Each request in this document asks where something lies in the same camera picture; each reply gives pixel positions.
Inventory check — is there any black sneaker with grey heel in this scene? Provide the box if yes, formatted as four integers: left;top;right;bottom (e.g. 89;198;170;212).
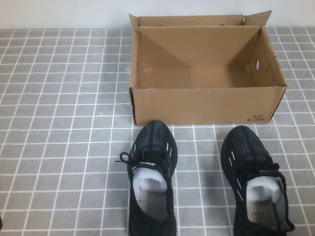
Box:
220;125;296;236

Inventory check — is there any brown cardboard shoe box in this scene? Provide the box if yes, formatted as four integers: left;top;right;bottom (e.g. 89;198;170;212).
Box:
128;9;288;125

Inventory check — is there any white foam shoe insert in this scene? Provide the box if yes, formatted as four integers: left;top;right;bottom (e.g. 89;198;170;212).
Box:
246;179;283;206
132;167;168;198

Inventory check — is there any black sneaker with bow lace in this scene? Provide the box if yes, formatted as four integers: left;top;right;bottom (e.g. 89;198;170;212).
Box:
115;119;178;236

